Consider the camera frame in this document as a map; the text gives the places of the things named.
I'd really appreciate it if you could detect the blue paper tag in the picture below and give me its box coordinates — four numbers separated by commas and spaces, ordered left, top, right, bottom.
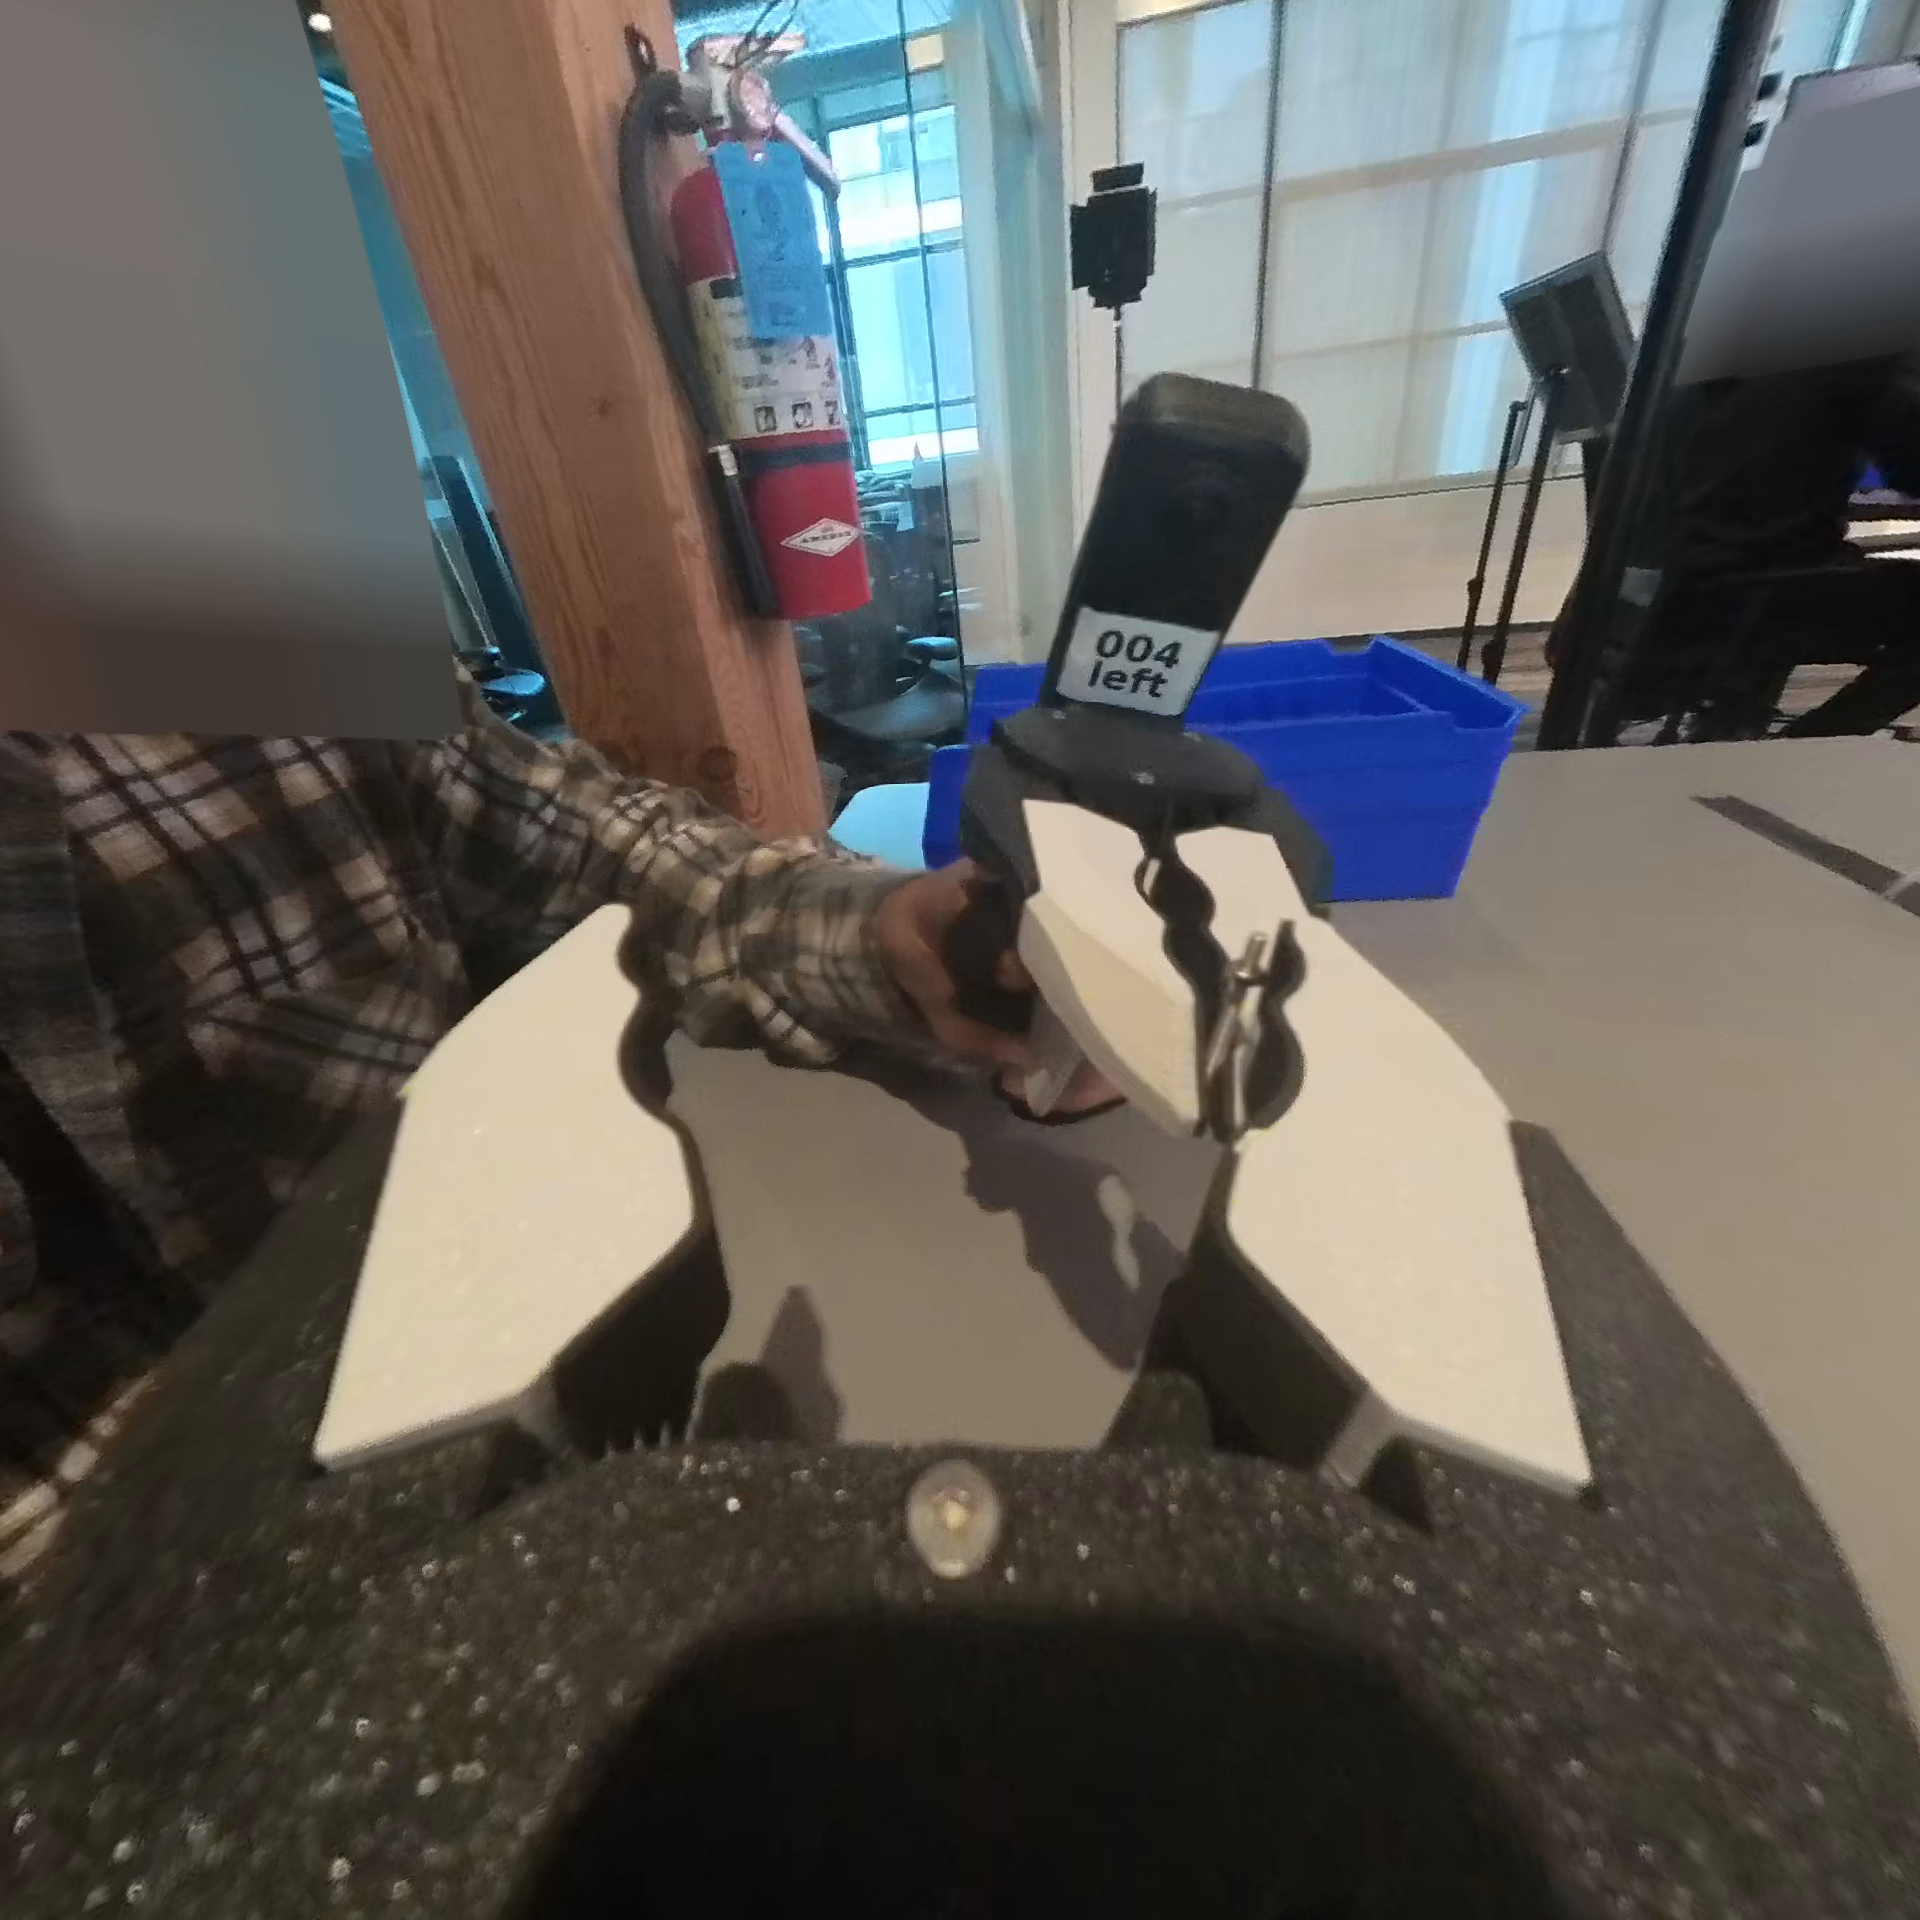
711, 141, 833, 338

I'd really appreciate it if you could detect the blue plastic bin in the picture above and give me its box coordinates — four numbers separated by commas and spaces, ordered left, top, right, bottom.
920, 637, 1531, 906

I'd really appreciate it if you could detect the person's plaid shirt torso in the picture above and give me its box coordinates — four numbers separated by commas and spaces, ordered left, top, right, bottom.
0, 727, 496, 1578

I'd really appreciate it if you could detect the red fire extinguisher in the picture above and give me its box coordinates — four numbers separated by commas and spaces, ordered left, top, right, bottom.
621, 30, 875, 620

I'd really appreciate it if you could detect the wooden pillar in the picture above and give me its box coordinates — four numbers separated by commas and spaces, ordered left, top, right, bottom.
327, 0, 828, 840

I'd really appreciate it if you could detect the black monitor tripod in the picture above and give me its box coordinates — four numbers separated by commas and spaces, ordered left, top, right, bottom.
1457, 374, 1576, 684

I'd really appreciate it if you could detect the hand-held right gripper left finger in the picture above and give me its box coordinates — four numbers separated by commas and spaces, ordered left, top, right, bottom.
310, 901, 736, 1472

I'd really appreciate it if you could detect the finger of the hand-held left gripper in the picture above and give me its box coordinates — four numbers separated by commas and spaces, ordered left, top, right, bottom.
1017, 796, 1209, 1139
1141, 822, 1307, 1134

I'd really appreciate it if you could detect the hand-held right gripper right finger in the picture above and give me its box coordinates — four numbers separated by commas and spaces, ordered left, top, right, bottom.
1168, 914, 1596, 1501

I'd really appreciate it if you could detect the person's left hand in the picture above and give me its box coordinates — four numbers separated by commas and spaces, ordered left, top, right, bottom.
877, 864, 1129, 1124

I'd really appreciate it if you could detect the black tripod stand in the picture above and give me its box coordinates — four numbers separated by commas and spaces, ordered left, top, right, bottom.
1529, 0, 1789, 751

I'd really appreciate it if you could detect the black office chair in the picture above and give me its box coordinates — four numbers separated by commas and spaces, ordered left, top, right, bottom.
815, 630, 968, 751

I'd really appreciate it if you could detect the person's left forearm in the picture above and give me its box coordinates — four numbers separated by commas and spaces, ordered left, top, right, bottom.
451, 727, 924, 1070

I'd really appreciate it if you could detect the black monitor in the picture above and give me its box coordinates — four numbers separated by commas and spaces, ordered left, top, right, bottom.
1500, 252, 1637, 443

